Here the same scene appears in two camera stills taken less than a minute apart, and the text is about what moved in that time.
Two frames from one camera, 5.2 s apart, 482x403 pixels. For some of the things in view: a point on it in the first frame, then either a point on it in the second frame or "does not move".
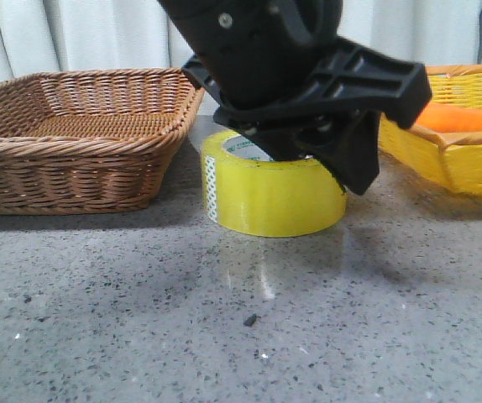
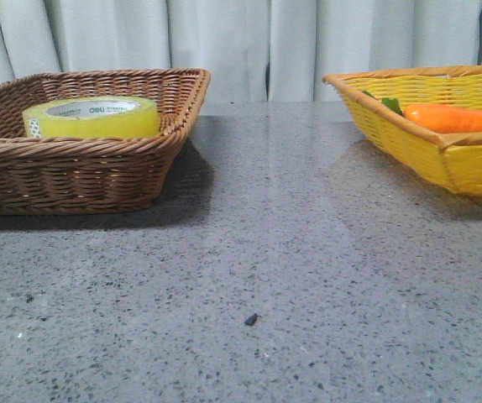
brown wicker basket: x=75 y=142 does not move
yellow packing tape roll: x=248 y=191 to x=92 y=117
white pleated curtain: x=13 y=39 does not move
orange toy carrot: x=447 y=117 does not move
